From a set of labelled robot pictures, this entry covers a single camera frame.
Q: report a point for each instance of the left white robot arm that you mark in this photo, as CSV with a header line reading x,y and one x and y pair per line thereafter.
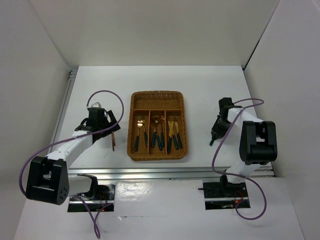
x,y
48,179

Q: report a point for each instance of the copper chopstick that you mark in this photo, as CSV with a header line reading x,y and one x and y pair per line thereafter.
x,y
113,147
113,139

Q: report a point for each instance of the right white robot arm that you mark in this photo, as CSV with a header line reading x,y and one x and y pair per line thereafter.
x,y
257,145

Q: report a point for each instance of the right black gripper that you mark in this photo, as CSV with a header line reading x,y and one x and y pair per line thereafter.
x,y
216,130

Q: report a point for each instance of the aluminium rail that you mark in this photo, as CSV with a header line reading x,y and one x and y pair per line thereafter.
x,y
62,112
148,174

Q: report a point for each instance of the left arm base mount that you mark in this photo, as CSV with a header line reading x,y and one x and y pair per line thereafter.
x,y
87,194

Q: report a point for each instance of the brown wicker cutlery tray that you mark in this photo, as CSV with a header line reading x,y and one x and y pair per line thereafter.
x,y
148,105

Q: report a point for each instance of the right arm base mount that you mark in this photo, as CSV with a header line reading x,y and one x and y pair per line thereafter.
x,y
225,195

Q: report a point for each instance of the aluminium left rail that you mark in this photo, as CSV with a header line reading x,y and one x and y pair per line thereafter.
x,y
62,112

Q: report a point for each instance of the aluminium front rail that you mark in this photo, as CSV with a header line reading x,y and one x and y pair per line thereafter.
x,y
148,174

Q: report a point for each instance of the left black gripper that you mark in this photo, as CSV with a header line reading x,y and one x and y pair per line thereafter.
x,y
112,118

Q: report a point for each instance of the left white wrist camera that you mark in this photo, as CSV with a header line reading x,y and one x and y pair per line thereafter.
x,y
94,105

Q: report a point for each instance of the small gold spoon green handle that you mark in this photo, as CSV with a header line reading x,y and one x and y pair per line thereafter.
x,y
162,136

